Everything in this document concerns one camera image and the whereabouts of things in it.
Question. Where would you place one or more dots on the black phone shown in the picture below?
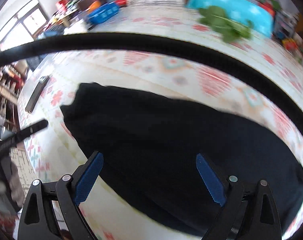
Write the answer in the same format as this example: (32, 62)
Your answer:
(36, 93)

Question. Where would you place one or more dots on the orange fruit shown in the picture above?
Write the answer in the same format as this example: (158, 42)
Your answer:
(95, 5)

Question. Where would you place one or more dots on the blue tissue pack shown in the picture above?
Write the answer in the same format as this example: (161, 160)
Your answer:
(103, 13)

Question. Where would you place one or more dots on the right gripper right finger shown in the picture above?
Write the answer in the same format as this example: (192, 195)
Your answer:
(213, 179)

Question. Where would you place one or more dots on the patterned tablecloth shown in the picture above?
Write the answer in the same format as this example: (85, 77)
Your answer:
(53, 152)

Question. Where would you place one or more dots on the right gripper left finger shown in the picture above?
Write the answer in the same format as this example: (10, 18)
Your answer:
(85, 177)

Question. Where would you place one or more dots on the black pants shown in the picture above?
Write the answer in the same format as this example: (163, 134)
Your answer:
(150, 143)

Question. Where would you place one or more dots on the green leafy vegetables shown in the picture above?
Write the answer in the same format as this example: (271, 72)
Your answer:
(216, 18)

